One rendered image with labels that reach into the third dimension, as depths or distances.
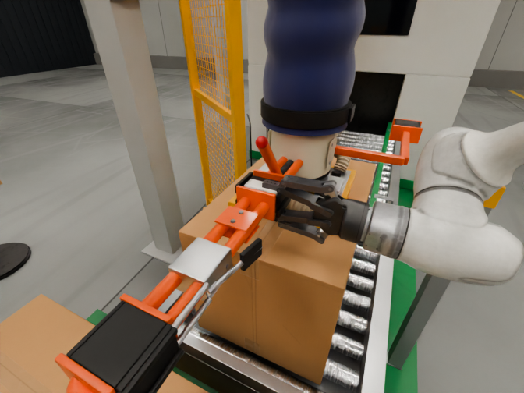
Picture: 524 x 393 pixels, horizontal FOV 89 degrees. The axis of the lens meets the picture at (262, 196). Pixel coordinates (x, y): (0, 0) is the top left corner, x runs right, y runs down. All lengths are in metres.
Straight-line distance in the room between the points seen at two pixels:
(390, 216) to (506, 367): 1.49
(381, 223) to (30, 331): 1.10
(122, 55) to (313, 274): 1.27
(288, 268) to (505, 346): 1.55
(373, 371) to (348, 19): 0.84
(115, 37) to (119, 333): 1.32
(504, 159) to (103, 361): 0.57
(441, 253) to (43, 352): 1.08
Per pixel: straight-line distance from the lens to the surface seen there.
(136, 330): 0.34
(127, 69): 1.51
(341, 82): 0.64
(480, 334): 1.96
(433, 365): 1.72
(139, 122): 1.55
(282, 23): 0.62
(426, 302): 1.26
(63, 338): 1.13
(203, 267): 0.39
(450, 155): 0.55
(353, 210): 0.48
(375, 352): 0.93
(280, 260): 0.58
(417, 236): 0.47
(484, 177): 0.54
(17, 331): 1.24
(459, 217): 0.49
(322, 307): 0.62
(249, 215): 0.47
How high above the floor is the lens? 1.37
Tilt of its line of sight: 33 degrees down
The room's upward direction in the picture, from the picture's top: straight up
